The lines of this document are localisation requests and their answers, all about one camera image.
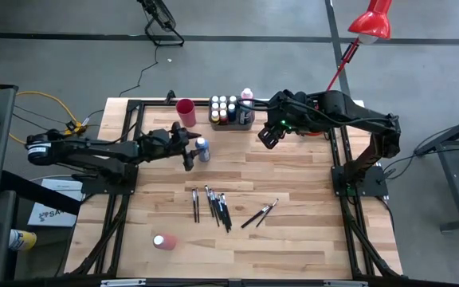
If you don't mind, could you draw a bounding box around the yellow black power plug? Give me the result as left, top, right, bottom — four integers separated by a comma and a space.
62, 120, 87, 139

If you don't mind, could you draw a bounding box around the yellow white can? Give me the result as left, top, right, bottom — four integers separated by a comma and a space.
8, 229, 38, 252

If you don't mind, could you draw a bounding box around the silver aluminium rail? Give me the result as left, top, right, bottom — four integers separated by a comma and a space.
100, 278, 147, 287
324, 280, 369, 287

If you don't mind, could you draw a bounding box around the black floor cable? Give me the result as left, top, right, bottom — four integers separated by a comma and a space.
117, 41, 161, 99

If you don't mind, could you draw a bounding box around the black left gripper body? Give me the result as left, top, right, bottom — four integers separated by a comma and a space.
161, 121, 195, 172

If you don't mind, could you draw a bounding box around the black aluminium rig frame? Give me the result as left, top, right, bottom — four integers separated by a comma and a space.
64, 97, 404, 280

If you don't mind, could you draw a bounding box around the large black paint bottle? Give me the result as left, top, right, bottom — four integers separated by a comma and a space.
238, 100, 255, 126

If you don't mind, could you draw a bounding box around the large blue paint bottle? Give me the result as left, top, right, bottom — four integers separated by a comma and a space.
194, 137, 211, 163

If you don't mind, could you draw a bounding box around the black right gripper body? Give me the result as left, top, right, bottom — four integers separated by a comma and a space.
267, 89, 300, 132

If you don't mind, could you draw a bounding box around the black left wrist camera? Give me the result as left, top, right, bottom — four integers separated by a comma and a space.
155, 129, 177, 155

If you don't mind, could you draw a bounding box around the red desk lamp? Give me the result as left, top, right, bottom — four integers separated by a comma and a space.
303, 0, 394, 138

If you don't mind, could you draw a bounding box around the white printed paper sheet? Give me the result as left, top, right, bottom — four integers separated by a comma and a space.
27, 179, 85, 228

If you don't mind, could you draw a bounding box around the red plastic cup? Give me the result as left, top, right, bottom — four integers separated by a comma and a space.
175, 98, 198, 128

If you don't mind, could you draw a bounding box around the black diagonal beam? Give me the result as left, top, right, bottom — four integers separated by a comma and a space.
0, 170, 83, 216

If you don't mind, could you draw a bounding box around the grey plastic caddy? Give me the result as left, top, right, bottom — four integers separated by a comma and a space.
207, 95, 256, 132

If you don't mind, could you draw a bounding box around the yellow extension cable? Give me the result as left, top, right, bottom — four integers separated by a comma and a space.
0, 65, 85, 147

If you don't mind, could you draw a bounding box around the large coral red paint bottle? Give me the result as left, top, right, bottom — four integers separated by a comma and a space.
152, 234, 178, 252

